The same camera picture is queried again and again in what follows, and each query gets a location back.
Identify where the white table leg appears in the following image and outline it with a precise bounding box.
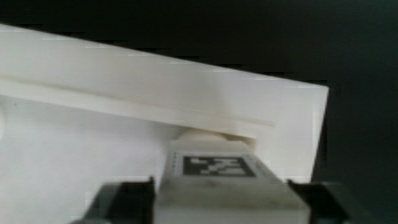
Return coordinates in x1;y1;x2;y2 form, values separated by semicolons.
155;130;311;224

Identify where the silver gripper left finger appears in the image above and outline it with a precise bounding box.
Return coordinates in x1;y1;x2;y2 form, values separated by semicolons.
70;178;157;224

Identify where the white square tabletop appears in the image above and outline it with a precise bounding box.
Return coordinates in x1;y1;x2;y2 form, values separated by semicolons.
0;24;329;224

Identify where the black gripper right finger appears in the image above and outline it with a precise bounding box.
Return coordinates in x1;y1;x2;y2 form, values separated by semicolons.
288;181;380;224

